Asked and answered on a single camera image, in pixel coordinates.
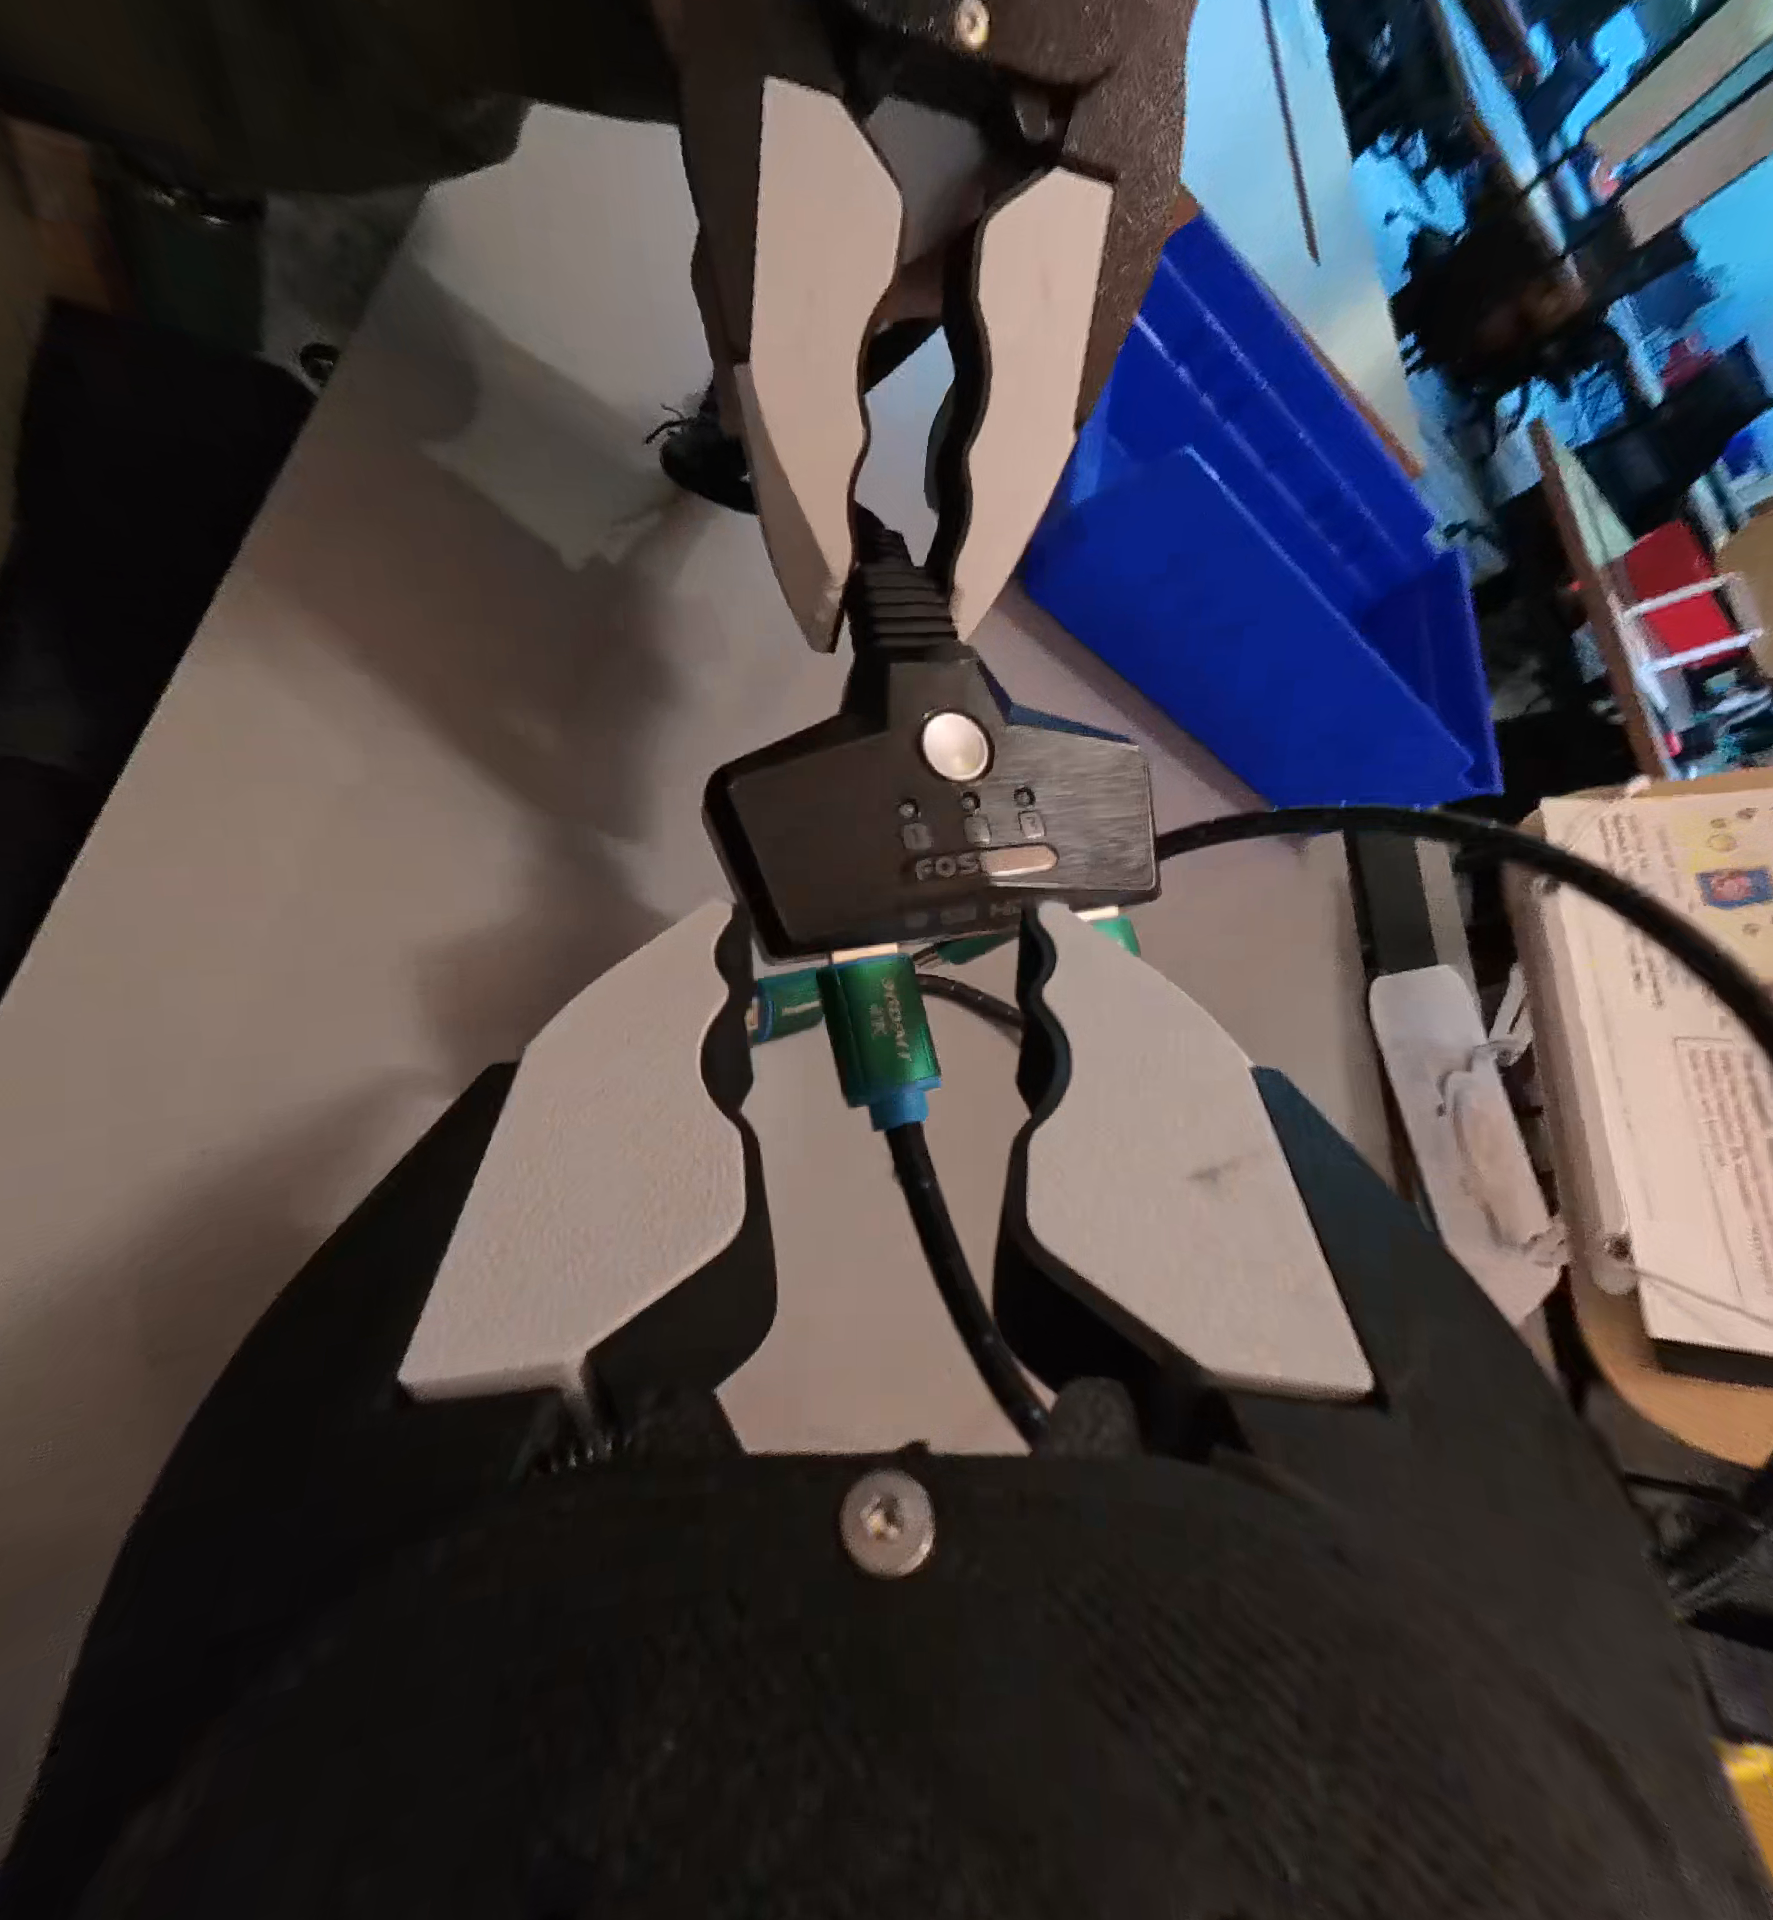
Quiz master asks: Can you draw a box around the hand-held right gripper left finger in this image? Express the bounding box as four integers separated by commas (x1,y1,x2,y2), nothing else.
398,896,780,1409

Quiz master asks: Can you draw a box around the blue plastic bin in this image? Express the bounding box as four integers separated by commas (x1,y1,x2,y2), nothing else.
1091,192,1441,600
1020,428,1503,812

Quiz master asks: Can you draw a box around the brown cardboard box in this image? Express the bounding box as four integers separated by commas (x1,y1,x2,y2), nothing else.
1516,759,1773,1472

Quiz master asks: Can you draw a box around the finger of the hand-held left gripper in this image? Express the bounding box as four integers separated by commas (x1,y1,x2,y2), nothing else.
696,73,903,657
926,163,1120,641

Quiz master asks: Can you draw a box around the white cable clip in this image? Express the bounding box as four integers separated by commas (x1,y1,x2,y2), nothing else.
1367,965,1563,1309

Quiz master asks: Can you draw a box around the red chair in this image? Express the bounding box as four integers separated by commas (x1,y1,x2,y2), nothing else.
1609,517,1765,706

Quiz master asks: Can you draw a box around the white printed booklet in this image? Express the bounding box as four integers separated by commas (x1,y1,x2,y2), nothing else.
1536,763,1773,1365

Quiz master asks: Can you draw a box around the HDMI switch box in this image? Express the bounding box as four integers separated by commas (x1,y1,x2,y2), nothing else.
704,517,1159,965

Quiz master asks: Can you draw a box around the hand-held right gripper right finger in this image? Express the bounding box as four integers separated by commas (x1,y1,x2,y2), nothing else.
993,910,1378,1402

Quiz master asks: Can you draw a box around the white desk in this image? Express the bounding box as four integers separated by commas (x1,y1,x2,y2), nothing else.
0,101,1407,1920

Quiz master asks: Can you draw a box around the black braided cable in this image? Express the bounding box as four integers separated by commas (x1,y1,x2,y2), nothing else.
1153,804,1773,1615

